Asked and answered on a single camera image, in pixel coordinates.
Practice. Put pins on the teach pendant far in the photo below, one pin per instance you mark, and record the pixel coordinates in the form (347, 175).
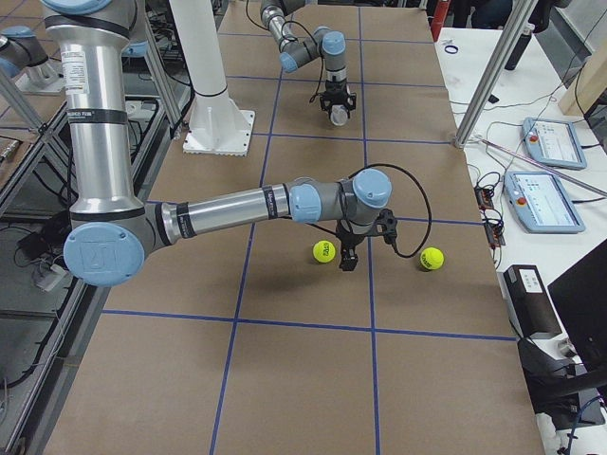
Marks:
(553, 143)

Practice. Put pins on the aluminium frame post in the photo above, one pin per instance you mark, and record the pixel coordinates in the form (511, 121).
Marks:
(496, 64)

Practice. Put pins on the black monitor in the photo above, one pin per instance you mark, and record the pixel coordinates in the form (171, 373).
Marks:
(579, 296)

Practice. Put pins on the white tennis ball can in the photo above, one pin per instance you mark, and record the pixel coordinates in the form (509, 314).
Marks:
(338, 115)

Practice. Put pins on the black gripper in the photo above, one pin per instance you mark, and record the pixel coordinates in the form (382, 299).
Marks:
(347, 239)
(336, 88)

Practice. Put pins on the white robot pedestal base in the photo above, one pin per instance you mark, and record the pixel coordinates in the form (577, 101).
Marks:
(216, 125)

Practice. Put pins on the teach pendant near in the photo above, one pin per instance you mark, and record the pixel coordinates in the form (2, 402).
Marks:
(541, 203)

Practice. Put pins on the long metal grabber stick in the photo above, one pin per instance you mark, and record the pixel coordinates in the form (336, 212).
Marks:
(543, 167)

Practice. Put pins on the yellow tennis ball with lettering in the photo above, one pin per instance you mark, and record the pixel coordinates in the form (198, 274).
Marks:
(324, 252)

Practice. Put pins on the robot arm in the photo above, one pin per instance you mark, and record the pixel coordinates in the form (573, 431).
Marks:
(324, 44)
(114, 226)

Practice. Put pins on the teach pendant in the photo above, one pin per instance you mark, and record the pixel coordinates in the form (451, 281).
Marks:
(541, 203)
(553, 143)

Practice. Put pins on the small black circuit board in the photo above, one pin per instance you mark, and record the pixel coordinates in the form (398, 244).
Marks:
(492, 219)

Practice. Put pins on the black box on desk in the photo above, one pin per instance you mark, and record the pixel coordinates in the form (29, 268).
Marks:
(533, 309)

